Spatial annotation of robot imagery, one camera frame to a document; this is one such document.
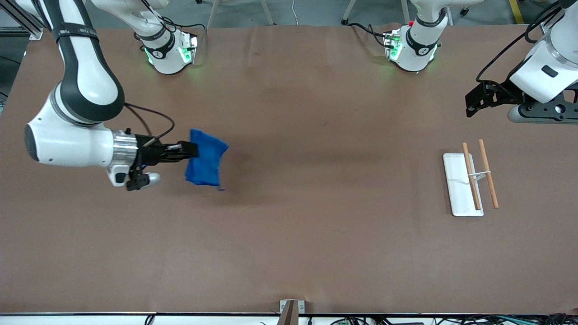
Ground blue towel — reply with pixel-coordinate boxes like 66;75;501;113
185;129;229;190

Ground white towel rack wooden rods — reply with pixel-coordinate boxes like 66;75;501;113
443;139;500;218

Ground metal stand legs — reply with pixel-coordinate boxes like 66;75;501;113
340;0;412;26
205;0;275;28

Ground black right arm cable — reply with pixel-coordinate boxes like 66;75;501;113
124;102;176;141

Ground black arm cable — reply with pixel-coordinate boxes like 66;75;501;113
124;102;176;141
476;0;566;84

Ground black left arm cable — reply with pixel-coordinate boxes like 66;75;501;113
476;0;566;84

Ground black right base cable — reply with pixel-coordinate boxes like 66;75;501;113
160;17;207;38

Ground black base cable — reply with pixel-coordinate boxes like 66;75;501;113
160;17;207;38
348;22;390;48

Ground black left base cable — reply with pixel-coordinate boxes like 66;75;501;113
348;22;390;48

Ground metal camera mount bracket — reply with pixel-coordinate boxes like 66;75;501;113
276;300;306;325

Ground aluminium frame profile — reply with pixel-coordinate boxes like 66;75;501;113
0;0;45;39

